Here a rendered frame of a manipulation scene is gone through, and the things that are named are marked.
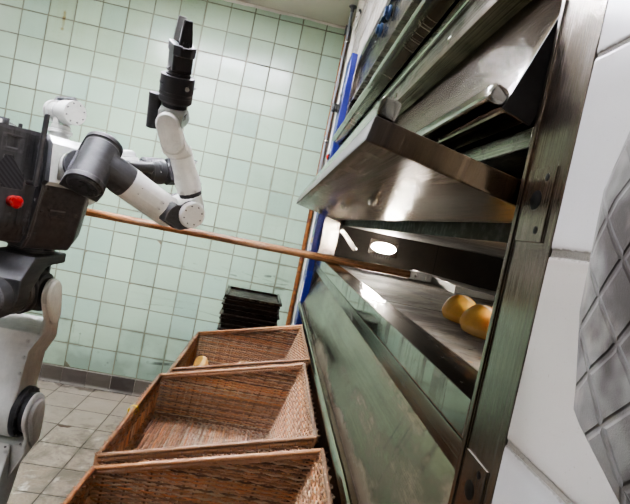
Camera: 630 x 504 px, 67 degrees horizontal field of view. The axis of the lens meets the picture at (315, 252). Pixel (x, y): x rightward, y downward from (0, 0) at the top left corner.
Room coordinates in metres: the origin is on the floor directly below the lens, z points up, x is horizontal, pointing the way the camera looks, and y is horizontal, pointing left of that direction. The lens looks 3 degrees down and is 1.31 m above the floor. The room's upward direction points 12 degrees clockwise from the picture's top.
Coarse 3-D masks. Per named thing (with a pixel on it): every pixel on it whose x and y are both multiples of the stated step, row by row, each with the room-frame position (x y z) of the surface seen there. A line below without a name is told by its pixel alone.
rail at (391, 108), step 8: (384, 96) 0.44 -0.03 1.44; (376, 104) 0.46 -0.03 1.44; (384, 104) 0.44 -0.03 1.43; (392, 104) 0.44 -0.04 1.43; (400, 104) 0.44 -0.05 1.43; (376, 112) 0.44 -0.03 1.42; (384, 112) 0.44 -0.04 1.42; (392, 112) 0.44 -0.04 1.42; (368, 120) 0.48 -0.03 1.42; (392, 120) 0.44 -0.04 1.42; (360, 128) 0.52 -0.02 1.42; (352, 136) 0.59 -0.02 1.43; (344, 144) 0.67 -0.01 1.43; (336, 152) 0.77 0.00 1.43
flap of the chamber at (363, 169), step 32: (384, 128) 0.44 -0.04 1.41; (352, 160) 0.56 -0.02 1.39; (384, 160) 0.49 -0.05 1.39; (416, 160) 0.44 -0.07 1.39; (448, 160) 0.44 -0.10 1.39; (320, 192) 1.13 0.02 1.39; (352, 192) 0.87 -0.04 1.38; (384, 192) 0.71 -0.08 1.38; (416, 192) 0.60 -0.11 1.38; (448, 192) 0.51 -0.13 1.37; (480, 192) 0.45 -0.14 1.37; (512, 192) 0.45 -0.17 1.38
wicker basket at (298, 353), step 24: (216, 336) 2.16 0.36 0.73; (240, 336) 2.16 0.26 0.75; (264, 336) 2.17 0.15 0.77; (288, 336) 2.19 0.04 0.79; (192, 360) 2.10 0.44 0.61; (216, 360) 2.16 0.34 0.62; (240, 360) 2.17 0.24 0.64; (264, 360) 2.17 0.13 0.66; (288, 360) 1.65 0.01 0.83; (264, 384) 1.64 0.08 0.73; (264, 408) 1.64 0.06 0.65
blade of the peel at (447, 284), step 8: (432, 280) 1.90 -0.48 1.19; (440, 280) 1.81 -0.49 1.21; (448, 280) 2.21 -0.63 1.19; (448, 288) 1.71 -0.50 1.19; (456, 288) 1.65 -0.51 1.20; (464, 288) 1.66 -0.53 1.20; (472, 288) 2.07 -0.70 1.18; (480, 288) 2.18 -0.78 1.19; (472, 296) 1.66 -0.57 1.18; (480, 296) 1.66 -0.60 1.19; (488, 296) 1.66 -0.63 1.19
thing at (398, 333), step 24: (336, 264) 1.88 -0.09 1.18; (360, 288) 1.20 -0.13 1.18; (360, 312) 1.02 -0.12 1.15; (384, 312) 0.88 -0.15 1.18; (384, 336) 0.79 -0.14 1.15; (408, 336) 0.69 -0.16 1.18; (408, 360) 0.64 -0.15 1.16; (432, 360) 0.57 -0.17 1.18; (456, 360) 0.60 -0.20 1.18; (432, 384) 0.54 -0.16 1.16; (456, 384) 0.49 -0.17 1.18; (456, 408) 0.47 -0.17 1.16
